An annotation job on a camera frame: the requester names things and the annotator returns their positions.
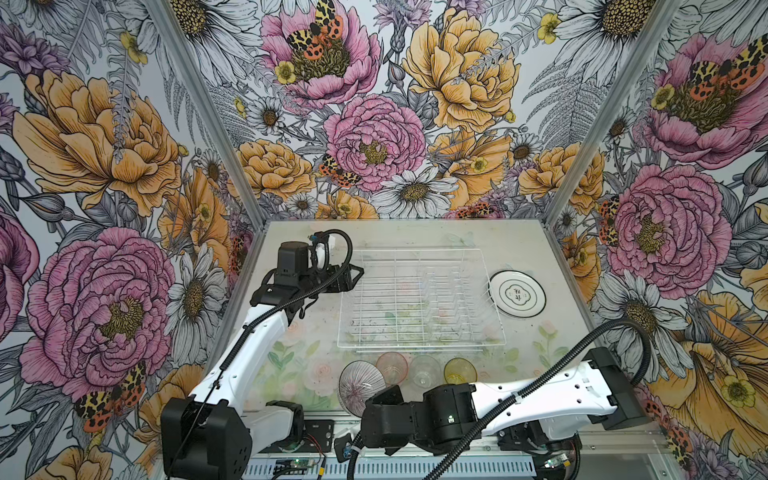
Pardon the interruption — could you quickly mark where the white ribbed bowl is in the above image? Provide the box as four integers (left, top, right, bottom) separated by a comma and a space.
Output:
337, 360, 386, 417

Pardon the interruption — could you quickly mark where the pink glass cup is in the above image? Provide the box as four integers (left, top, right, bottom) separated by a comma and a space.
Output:
375, 352, 409, 386

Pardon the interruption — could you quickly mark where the clear glass cup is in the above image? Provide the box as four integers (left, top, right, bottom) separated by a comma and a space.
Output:
408, 355, 444, 390

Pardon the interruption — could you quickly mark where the amber glass cup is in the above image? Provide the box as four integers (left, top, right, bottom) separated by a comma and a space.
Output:
443, 357, 478, 385

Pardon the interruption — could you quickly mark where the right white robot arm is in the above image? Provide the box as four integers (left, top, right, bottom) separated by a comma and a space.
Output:
359, 347, 650, 455

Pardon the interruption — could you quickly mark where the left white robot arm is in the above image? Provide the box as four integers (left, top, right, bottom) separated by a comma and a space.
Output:
161, 229, 364, 479

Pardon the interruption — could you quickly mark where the green circuit board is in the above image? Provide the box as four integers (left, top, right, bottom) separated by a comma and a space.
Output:
272, 459, 311, 478

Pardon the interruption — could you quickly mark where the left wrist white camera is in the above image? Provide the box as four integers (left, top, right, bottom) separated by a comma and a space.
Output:
309, 232, 332, 270

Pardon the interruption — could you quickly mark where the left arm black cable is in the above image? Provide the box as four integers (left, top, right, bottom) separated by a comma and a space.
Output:
164, 228, 355, 475

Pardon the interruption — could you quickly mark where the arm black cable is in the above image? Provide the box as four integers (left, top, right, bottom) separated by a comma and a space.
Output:
164, 228, 355, 475
346, 317, 653, 480

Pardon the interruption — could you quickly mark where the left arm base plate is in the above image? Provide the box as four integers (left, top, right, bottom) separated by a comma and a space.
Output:
260, 420, 335, 454

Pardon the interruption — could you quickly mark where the white wire dish rack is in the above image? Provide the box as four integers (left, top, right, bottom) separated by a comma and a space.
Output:
337, 248, 506, 353

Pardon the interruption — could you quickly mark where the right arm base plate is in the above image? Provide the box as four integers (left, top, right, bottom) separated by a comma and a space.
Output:
496, 421, 582, 455

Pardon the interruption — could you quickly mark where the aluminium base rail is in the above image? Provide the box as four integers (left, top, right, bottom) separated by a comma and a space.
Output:
240, 425, 686, 479

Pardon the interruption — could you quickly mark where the aluminium corner post left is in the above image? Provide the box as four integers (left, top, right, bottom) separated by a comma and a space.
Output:
147, 1, 268, 234

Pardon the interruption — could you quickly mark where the aluminium corner post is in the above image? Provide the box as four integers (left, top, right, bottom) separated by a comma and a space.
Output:
147, 1, 268, 234
543, 0, 682, 228

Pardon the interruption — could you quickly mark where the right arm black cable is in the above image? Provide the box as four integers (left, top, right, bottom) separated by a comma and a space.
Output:
346, 317, 653, 480

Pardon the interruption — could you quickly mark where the aluminium corner post right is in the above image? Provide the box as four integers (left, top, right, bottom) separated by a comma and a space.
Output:
543, 0, 682, 228

